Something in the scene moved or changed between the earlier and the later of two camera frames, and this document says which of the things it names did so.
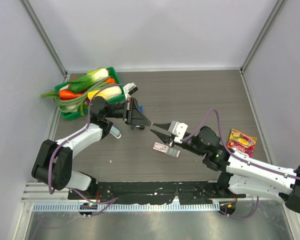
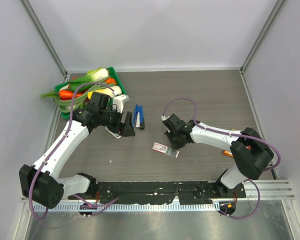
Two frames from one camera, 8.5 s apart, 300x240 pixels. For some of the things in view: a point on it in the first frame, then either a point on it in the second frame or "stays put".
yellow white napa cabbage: [108, 92] stays put
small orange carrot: [111, 81] stays put
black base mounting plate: [130, 193] stays put
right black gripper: [165, 138] → [175, 146]
